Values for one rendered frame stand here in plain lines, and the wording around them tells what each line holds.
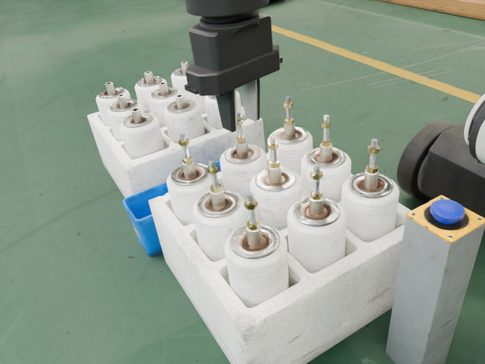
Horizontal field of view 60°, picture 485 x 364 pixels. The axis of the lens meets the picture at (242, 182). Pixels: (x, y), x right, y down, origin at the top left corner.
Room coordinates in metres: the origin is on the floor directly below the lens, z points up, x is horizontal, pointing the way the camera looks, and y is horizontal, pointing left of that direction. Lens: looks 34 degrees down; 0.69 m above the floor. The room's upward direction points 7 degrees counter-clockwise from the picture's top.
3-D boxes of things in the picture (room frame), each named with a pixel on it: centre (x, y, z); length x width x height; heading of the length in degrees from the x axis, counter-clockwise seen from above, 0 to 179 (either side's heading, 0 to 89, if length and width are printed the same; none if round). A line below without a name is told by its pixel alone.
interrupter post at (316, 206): (0.53, -0.11, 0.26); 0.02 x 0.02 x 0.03
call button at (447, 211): (0.41, -0.26, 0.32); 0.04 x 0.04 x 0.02
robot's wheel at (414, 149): (0.86, -0.47, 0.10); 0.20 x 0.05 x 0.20; 114
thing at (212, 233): (0.58, 0.05, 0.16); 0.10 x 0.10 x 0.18
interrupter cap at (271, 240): (0.48, -0.01, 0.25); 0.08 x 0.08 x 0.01
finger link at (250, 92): (0.49, -0.03, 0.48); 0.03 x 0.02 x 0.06; 37
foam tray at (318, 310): (0.64, -0.06, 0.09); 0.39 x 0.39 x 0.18; 27
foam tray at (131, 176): (1.12, 0.19, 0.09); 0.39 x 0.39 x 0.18; 27
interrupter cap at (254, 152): (0.74, -0.01, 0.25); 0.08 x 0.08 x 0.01
